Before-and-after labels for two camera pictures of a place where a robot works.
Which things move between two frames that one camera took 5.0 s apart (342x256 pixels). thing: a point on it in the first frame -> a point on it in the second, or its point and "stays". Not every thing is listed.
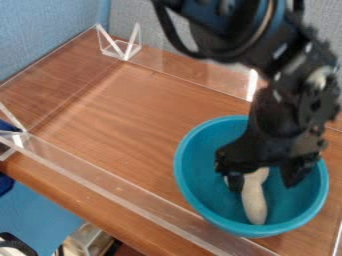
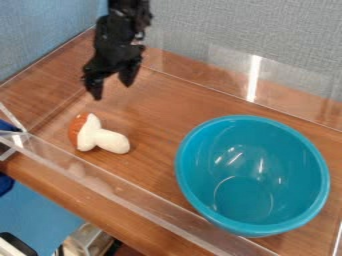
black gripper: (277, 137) -> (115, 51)
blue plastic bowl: (293, 206) stays
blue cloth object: (7, 182) stays
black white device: (14, 247) stays
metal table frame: (90, 241) stays
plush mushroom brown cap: (252, 193) -> (89, 135)
